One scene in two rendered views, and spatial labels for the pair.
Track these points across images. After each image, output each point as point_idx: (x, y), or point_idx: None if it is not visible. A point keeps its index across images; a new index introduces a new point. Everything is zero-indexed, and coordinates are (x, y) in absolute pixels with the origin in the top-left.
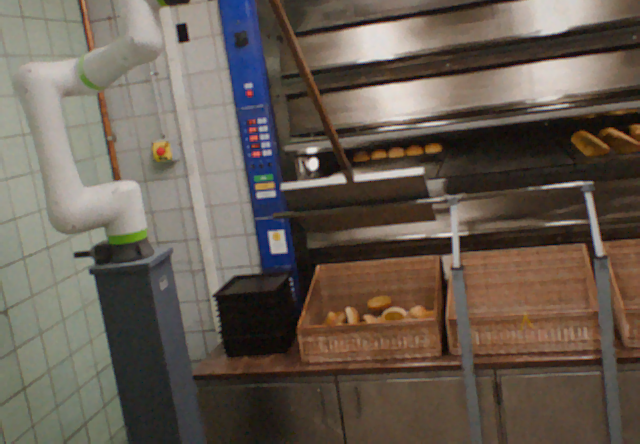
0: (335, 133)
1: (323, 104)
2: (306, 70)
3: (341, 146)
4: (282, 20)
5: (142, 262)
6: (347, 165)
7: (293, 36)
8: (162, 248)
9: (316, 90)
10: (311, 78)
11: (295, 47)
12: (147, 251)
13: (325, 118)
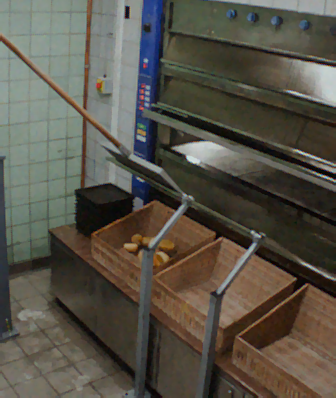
0: (96, 123)
1: (74, 104)
2: (48, 82)
3: (106, 133)
4: (14, 52)
5: None
6: (117, 146)
7: (28, 62)
8: (0, 154)
9: (63, 95)
10: (55, 87)
11: (32, 68)
12: None
13: (80, 113)
